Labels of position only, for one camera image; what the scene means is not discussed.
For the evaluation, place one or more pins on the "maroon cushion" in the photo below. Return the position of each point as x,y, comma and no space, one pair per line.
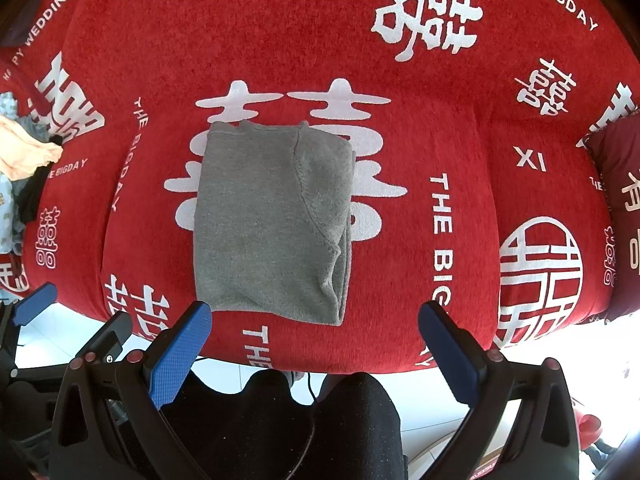
607,160

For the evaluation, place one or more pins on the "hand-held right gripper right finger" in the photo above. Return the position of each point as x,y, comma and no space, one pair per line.
450,355

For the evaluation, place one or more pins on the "person's black pants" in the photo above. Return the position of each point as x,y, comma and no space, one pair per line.
280,435

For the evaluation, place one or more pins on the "grey sweater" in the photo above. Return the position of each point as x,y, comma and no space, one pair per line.
260,220

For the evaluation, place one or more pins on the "peach cloth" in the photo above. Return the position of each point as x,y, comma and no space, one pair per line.
22,150

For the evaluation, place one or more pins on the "light blue printed cloth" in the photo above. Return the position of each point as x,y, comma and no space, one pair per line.
6,205

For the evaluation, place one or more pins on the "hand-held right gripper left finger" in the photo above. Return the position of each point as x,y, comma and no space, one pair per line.
180,355

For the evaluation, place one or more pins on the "red printed blanket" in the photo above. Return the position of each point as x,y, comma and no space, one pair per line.
425,125

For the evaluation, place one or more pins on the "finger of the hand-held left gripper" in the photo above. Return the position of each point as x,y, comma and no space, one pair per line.
107,335
35,302

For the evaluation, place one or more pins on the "red plastic stool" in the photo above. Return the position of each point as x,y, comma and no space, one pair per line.
587,427

